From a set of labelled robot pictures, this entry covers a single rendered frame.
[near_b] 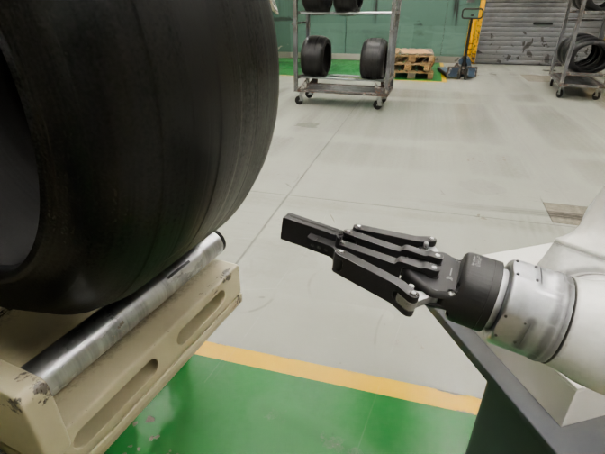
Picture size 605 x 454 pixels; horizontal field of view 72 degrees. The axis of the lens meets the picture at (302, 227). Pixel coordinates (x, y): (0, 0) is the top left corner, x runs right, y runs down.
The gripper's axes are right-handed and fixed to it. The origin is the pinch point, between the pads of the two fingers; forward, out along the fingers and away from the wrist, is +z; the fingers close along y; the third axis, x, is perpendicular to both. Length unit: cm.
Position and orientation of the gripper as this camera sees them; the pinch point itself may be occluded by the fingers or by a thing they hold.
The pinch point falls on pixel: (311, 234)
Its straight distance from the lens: 48.4
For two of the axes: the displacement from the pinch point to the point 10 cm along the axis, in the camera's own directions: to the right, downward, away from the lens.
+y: -4.0, 4.3, -8.1
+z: -9.1, -3.1, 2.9
